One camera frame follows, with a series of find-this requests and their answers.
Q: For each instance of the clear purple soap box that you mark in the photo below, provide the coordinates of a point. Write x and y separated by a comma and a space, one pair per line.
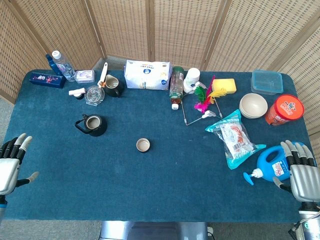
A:
85, 76

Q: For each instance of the woven bamboo folding screen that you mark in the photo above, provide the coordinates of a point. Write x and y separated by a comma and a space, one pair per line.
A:
175, 30

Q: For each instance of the white paper cup stack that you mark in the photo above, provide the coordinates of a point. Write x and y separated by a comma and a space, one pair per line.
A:
192, 77

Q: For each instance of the clear water bottle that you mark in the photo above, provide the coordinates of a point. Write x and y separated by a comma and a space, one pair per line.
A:
63, 66

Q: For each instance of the small black jar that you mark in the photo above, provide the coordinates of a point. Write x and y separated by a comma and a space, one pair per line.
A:
80, 96

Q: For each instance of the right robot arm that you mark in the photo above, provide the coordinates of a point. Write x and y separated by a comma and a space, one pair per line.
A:
310, 222

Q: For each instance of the white tissue pack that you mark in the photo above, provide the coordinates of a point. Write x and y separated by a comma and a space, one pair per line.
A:
147, 75

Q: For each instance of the teal clear snack bag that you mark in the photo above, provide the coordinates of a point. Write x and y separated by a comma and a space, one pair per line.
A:
236, 140

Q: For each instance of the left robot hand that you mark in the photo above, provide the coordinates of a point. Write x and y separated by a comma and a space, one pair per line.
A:
7, 170

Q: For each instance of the blue table cloth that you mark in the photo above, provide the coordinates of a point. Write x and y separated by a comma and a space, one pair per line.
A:
150, 180

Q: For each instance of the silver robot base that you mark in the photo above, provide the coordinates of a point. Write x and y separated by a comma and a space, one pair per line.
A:
152, 231

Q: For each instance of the dark blue box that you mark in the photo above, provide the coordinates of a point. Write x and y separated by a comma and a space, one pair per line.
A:
46, 80

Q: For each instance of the clear plastic container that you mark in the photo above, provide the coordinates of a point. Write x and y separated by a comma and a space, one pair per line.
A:
267, 82

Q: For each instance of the black ceramic pitcher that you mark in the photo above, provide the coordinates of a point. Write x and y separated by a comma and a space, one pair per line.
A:
115, 90

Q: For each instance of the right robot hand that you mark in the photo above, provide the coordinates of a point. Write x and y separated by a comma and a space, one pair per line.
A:
305, 182

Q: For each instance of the yellow sponge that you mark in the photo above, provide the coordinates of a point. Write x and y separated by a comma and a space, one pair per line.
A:
223, 85

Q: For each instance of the colourful feather shuttlecock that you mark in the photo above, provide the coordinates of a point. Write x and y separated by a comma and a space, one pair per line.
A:
203, 105

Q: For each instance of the blue plastic bottle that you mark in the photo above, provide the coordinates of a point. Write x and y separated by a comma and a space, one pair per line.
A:
52, 63

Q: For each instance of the beige bowl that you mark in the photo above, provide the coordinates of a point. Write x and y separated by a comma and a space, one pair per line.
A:
253, 103
250, 116

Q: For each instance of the orange canister red lid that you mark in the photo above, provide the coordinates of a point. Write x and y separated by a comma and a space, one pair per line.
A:
283, 110

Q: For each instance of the black teacup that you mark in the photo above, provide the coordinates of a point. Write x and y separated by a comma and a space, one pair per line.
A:
143, 145

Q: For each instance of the black teapot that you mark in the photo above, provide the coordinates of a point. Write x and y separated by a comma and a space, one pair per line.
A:
96, 127

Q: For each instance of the pink white flat pack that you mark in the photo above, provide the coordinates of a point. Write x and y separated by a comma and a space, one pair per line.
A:
76, 91

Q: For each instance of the blue detergent pump bottle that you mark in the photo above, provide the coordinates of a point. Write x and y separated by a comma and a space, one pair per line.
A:
271, 162

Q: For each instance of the brown tea bottle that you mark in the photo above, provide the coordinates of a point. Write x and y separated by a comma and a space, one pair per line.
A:
176, 85

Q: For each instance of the steel wool scrubber bag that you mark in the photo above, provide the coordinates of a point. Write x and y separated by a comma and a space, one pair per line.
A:
94, 95

